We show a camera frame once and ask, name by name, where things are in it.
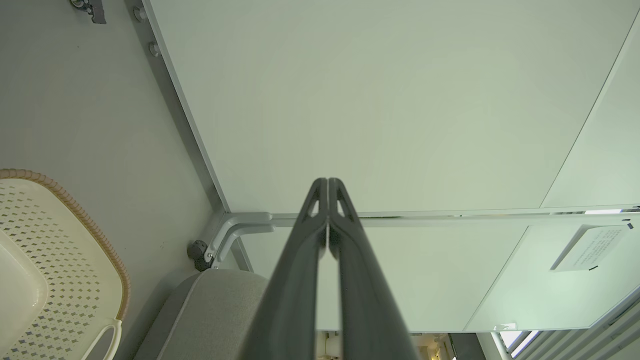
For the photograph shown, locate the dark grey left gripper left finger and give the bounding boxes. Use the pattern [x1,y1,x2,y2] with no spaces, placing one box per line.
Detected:
[240,177,329,360]

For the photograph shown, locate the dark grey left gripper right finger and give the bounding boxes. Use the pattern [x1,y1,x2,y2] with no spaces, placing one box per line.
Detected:
[328,177,421,360]

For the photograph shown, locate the cream perforated laundry basket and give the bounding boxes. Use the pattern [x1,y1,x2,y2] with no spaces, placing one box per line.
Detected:
[0,169,132,360]

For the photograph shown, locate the grey fabric sofa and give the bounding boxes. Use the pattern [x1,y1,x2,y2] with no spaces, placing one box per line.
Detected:
[132,269,271,360]

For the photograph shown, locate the black caster wheel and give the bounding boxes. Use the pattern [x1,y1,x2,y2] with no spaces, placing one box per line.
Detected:
[187,240,215,272]
[69,0,107,25]

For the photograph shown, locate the white paper sign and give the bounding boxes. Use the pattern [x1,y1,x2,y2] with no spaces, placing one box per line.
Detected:
[550,222,635,273]

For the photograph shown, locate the white window blinds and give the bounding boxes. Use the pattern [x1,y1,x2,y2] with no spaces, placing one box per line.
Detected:
[492,285,640,360]

